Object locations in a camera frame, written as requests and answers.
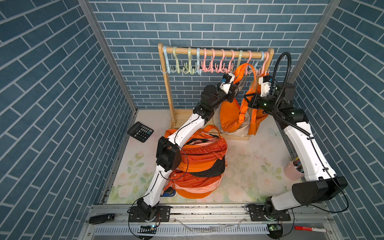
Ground red white marker pen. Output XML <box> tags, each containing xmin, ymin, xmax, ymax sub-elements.
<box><xmin>294</xmin><ymin>226</ymin><xmax>328</xmax><ymax>233</ymax></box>

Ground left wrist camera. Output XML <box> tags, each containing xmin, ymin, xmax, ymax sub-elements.
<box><xmin>218</xmin><ymin>73</ymin><xmax>235</xmax><ymax>95</ymax></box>

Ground dark red-orange bag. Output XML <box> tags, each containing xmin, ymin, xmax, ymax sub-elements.
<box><xmin>163</xmin><ymin>170</ymin><xmax>224</xmax><ymax>192</ymax></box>

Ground black desk calculator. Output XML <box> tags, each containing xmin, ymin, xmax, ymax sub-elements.
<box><xmin>128</xmin><ymin>122</ymin><xmax>154</xmax><ymax>143</ymax></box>

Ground blue black stapler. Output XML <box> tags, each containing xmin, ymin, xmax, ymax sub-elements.
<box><xmin>161</xmin><ymin>187</ymin><xmax>176</xmax><ymax>197</ymax></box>

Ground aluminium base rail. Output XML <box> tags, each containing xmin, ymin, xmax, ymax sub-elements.
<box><xmin>79</xmin><ymin>203</ymin><xmax>342</xmax><ymax>240</ymax></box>

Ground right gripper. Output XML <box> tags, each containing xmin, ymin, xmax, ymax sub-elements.
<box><xmin>243</xmin><ymin>94</ymin><xmax>278</xmax><ymax>118</ymax></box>

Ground black remote on rail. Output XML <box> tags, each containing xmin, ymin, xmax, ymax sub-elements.
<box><xmin>89</xmin><ymin>214</ymin><xmax>116</xmax><ymax>225</ymax></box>

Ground large pink sling bag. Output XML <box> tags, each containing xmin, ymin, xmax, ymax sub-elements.
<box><xmin>174</xmin><ymin>180</ymin><xmax>221</xmax><ymax>194</ymax></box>

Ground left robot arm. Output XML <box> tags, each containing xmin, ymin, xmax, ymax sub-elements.
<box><xmin>135</xmin><ymin>84</ymin><xmax>238</xmax><ymax>221</ymax></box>

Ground wooden hanging rack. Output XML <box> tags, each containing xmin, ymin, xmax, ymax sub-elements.
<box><xmin>158</xmin><ymin>43</ymin><xmax>275</xmax><ymax>128</ymax></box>

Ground beige sling bag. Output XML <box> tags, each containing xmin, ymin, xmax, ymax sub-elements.
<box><xmin>220</xmin><ymin>99</ymin><xmax>252</xmax><ymax>137</ymax></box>

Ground green hook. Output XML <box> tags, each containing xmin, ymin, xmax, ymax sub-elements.
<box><xmin>183</xmin><ymin>47</ymin><xmax>196</xmax><ymax>75</ymax></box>
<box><xmin>171</xmin><ymin>47</ymin><xmax>182</xmax><ymax>74</ymax></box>
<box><xmin>236</xmin><ymin>50</ymin><xmax>243</xmax><ymax>69</ymax></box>

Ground pink pen cup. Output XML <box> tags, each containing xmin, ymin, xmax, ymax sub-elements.
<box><xmin>284</xmin><ymin>157</ymin><xmax>305</xmax><ymax>181</ymax></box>

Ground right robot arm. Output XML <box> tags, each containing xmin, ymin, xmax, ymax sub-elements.
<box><xmin>244</xmin><ymin>52</ymin><xmax>348</xmax><ymax>221</ymax></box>

